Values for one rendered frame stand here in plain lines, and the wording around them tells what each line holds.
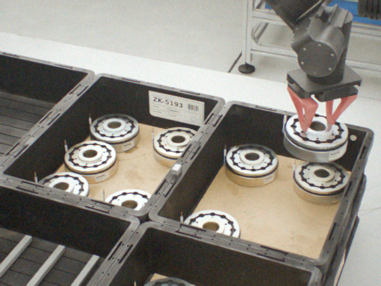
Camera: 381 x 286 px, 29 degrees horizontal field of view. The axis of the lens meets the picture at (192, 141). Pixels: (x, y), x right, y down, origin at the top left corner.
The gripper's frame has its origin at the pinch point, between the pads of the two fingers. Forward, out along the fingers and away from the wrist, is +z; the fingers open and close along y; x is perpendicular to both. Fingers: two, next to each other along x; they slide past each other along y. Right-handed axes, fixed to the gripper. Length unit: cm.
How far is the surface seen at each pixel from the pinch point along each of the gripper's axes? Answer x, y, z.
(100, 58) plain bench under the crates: 97, -8, 38
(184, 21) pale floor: 240, 80, 110
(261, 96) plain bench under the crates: 60, 24, 36
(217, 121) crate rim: 24.5, -5.9, 14.0
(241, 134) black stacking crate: 26.0, 0.5, 19.9
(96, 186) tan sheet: 25.0, -31.2, 23.3
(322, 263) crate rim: -18.5, -8.6, 11.6
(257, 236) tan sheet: -0.1, -9.4, 22.2
